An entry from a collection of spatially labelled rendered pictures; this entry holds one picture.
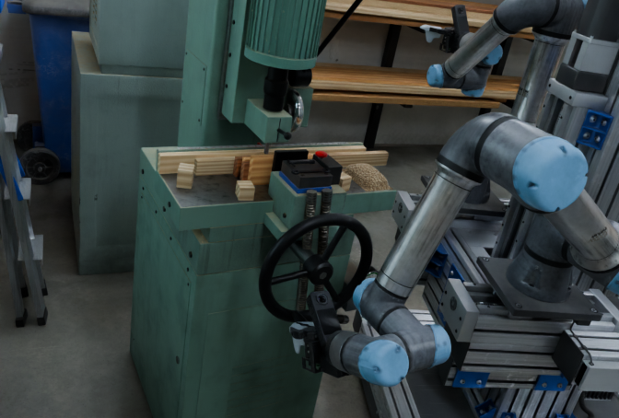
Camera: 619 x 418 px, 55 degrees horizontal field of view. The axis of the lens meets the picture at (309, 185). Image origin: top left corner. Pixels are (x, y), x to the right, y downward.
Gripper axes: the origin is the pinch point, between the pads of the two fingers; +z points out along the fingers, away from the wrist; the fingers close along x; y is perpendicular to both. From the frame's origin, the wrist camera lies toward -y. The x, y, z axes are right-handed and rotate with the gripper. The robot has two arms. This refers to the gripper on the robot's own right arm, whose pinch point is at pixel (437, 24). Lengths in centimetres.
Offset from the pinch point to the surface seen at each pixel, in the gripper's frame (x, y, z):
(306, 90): -67, 7, -40
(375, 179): -58, 24, -67
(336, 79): 21, 64, 134
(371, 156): -52, 24, -54
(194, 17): -95, -11, -25
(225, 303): -101, 49, -74
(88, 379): -138, 106, -30
